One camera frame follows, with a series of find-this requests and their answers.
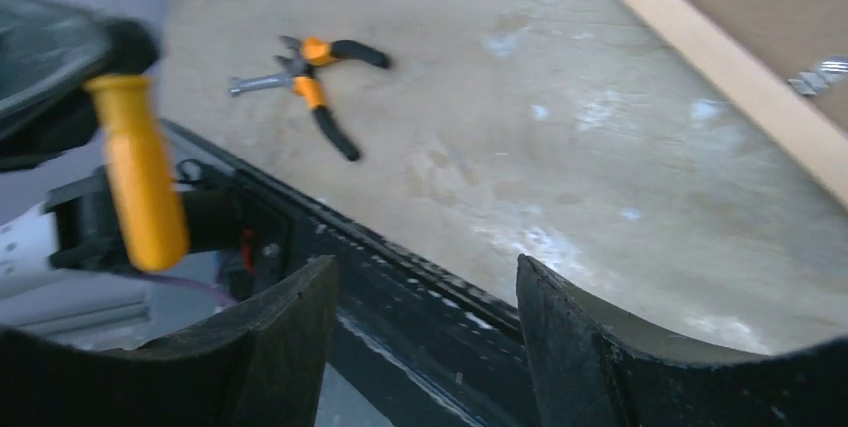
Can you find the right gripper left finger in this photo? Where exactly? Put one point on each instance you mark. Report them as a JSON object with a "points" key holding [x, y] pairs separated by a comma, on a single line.
{"points": [[258, 363]]}

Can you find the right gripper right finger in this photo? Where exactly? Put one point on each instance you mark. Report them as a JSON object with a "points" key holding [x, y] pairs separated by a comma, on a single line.
{"points": [[595, 364]]}

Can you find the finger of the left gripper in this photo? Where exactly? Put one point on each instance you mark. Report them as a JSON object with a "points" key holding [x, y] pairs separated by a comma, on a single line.
{"points": [[49, 49]]}

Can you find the yellow handled screwdriver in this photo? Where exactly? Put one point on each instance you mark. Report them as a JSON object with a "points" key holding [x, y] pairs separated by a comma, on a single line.
{"points": [[149, 209]]}

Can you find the wooden picture frame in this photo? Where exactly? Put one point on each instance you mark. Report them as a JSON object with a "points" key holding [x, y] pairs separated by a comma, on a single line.
{"points": [[783, 63]]}

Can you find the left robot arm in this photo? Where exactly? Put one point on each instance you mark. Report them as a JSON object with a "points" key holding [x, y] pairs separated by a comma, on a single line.
{"points": [[78, 262]]}

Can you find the small silver wrench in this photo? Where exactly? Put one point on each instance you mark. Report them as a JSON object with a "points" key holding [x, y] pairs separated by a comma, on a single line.
{"points": [[240, 86]]}

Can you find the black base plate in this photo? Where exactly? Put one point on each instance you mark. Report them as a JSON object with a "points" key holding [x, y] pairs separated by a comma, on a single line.
{"points": [[414, 345]]}

